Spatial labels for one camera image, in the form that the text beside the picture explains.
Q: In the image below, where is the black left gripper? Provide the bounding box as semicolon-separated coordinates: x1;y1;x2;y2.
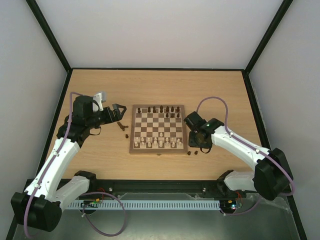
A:
87;103;127;129

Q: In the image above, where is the wooden chess board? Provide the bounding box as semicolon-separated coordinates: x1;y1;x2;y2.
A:
129;104;188;155

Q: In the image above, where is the black frame post right rear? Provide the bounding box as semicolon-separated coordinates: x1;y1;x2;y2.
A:
243;0;295;73

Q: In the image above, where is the black frame post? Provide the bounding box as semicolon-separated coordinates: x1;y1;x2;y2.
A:
24;0;72;73
243;0;295;73

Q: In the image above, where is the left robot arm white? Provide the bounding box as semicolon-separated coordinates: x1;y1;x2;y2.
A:
10;92;127;232

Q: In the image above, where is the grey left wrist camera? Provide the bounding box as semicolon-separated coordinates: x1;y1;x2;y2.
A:
92;91;107;112

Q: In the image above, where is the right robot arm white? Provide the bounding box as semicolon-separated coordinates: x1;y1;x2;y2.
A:
184;111;293;201

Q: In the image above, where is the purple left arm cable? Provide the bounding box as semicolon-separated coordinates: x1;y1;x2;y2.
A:
24;91;128;237

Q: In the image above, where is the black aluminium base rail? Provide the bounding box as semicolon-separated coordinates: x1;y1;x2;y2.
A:
94;179;291;198

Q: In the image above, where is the light blue cable duct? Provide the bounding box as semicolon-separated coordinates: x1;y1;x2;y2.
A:
67;199;221;211

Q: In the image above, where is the black frame post left rear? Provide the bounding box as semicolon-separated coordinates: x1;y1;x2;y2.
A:
24;0;72;73

